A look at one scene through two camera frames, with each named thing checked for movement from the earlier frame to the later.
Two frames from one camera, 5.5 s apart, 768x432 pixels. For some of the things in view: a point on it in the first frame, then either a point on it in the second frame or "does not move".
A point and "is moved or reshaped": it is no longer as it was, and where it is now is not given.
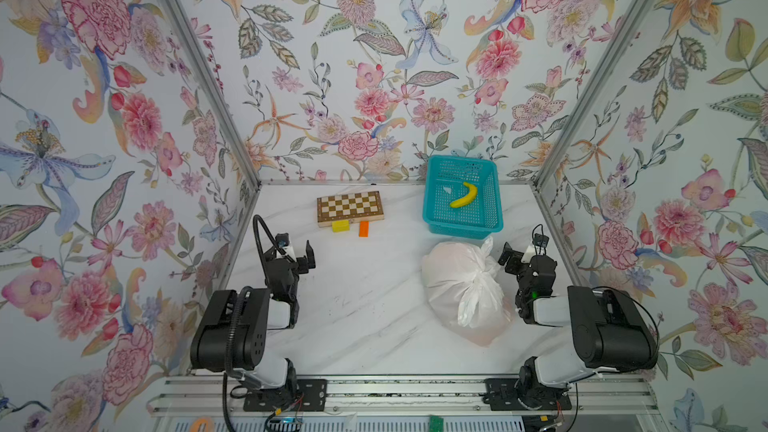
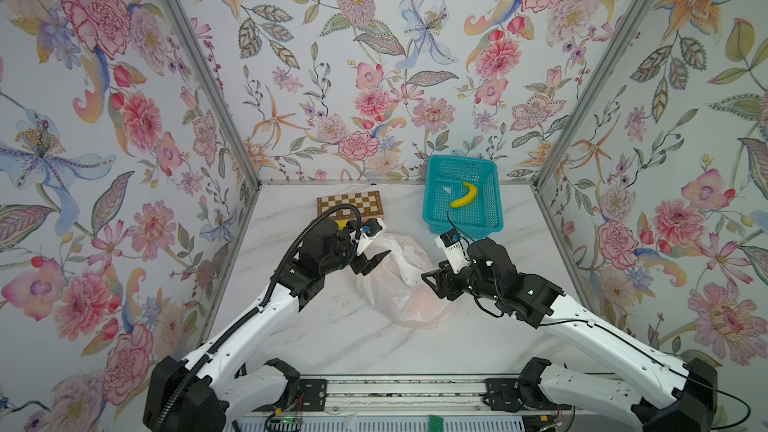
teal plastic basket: x=462 y=197 does not move
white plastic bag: x=465 y=292 is moved or reshaped
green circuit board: x=436 y=424 does not move
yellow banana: x=466 y=199 does not move
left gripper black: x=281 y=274 -> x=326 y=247
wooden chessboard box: x=340 y=209 does not move
